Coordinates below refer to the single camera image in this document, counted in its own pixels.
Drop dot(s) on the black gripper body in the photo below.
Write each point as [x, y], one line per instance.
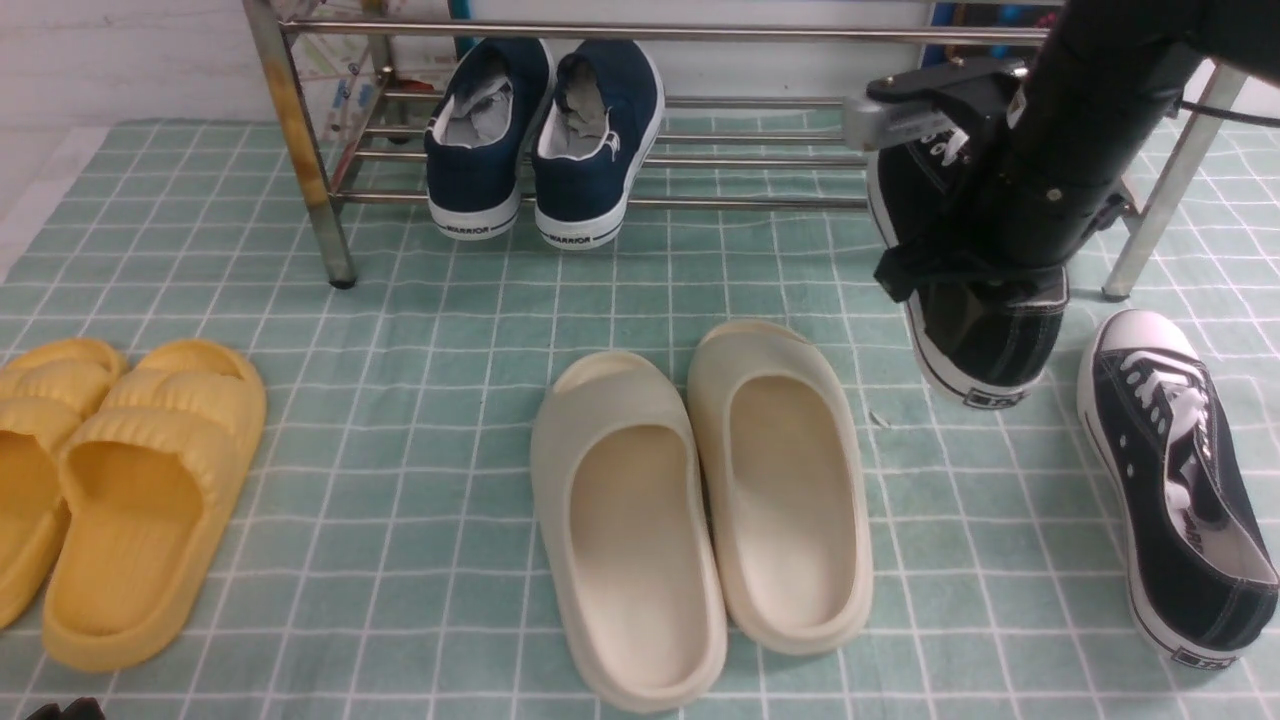
[1047, 153]

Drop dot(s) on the black canvas sneaker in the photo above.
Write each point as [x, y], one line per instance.
[983, 343]
[1201, 583]

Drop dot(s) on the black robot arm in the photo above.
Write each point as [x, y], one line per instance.
[1143, 52]

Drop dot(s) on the steel shoe rack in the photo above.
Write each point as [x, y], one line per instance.
[1039, 151]

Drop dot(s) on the right navy canvas sneaker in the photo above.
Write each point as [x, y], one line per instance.
[607, 107]

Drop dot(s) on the navy canvas sneaker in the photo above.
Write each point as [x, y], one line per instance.
[477, 136]
[607, 107]

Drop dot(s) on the right cream slipper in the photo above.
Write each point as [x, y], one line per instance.
[787, 500]

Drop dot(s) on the cream slipper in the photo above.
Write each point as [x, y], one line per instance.
[616, 485]
[787, 500]

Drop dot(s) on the left navy canvas sneaker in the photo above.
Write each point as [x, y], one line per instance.
[477, 136]

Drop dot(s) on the left cream slipper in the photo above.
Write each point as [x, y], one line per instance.
[616, 485]

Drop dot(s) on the colourful printed paper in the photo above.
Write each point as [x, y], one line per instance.
[337, 71]

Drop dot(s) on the green checkered cloth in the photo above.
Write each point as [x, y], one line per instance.
[383, 562]

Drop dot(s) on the right yellow slipper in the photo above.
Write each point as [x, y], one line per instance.
[151, 479]

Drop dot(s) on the yellow slipper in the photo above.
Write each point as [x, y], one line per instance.
[46, 395]
[151, 479]

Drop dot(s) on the left yellow slipper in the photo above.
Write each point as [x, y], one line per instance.
[46, 395]

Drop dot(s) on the black object at bottom edge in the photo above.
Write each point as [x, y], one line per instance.
[84, 708]

